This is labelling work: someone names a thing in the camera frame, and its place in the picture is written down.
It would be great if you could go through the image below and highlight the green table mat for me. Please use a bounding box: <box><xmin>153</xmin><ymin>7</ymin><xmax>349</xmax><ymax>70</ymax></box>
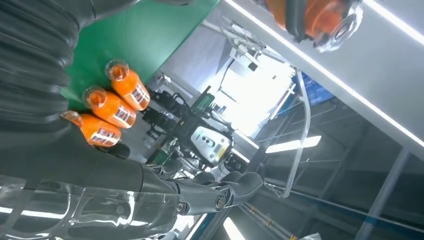
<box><xmin>61</xmin><ymin>0</ymin><xmax>221</xmax><ymax>112</ymax></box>

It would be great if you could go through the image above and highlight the black and grey humanoid robot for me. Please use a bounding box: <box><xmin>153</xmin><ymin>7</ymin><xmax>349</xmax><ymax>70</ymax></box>
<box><xmin>142</xmin><ymin>86</ymin><xmax>253</xmax><ymax>173</ymax></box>

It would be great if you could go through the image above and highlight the curved white tube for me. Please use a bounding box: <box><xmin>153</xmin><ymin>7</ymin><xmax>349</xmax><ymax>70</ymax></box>
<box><xmin>281</xmin><ymin>69</ymin><xmax>312</xmax><ymax>200</ymax></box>

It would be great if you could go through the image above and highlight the white metal frame stand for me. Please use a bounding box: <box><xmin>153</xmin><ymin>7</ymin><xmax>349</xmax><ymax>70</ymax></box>
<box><xmin>202</xmin><ymin>19</ymin><xmax>299</xmax><ymax>80</ymax></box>

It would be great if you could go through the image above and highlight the blue board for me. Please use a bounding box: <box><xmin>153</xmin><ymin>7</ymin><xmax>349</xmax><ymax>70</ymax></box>
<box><xmin>293</xmin><ymin>72</ymin><xmax>335</xmax><ymax>107</ymax></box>

